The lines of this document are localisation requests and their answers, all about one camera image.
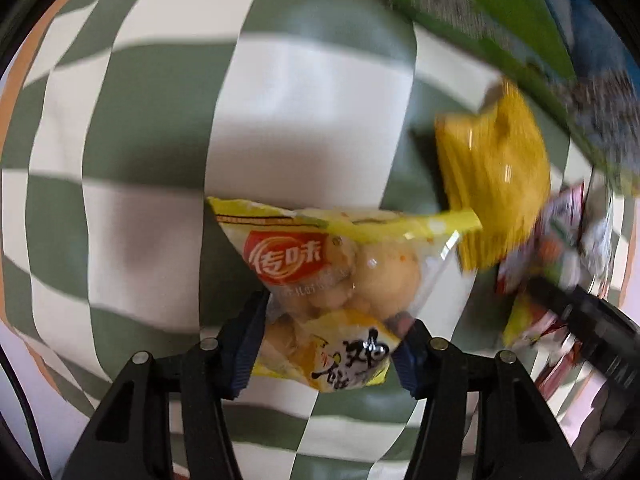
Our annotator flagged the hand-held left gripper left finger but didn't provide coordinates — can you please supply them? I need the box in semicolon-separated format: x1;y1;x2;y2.
60;290;273;480

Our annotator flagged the cardboard box with blue-green print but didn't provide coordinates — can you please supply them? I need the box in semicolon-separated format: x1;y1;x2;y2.
389;0;640;176

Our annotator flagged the yellow crinkled snack packet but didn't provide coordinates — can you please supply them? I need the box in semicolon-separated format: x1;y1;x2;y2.
435;80;551;272

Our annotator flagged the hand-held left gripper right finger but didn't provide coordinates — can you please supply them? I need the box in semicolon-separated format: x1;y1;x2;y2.
392;317;583;480

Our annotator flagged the yellow fish ball snack packet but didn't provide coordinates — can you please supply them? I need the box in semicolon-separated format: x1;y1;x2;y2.
206;196;483;393

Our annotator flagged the green white checkered blanket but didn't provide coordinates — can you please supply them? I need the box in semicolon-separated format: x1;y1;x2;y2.
0;0;640;480

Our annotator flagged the red yellow snack packet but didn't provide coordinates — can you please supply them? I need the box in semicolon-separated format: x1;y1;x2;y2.
502;292;576;361

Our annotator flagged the red white snack packet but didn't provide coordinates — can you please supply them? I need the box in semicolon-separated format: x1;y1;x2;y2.
495;180;618;306

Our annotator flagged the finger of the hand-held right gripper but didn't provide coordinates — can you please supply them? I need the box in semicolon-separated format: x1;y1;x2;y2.
527;272;591;321

